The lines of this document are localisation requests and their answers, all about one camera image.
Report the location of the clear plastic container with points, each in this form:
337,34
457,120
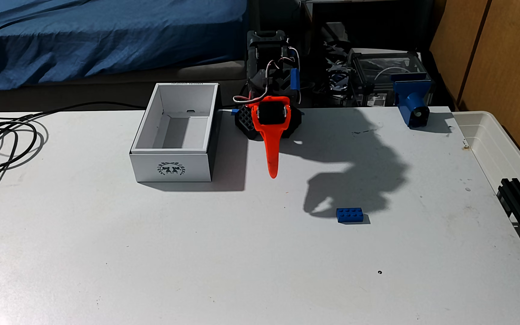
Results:
377,67

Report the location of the black device with fan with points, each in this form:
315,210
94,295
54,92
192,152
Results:
337,76

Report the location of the wooden cabinet panels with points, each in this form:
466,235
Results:
503,54

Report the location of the white cardboard box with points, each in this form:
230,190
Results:
169,169

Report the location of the blue bed sheet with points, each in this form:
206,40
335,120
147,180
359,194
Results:
84,36

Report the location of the black grid table clamp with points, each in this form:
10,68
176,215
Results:
245,119

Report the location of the grey bed base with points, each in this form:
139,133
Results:
106,92

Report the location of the white plastic bin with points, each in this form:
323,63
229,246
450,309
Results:
490,144

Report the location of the blue printed holder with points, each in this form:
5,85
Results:
411,97

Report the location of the blue toy brick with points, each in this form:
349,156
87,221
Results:
349,215

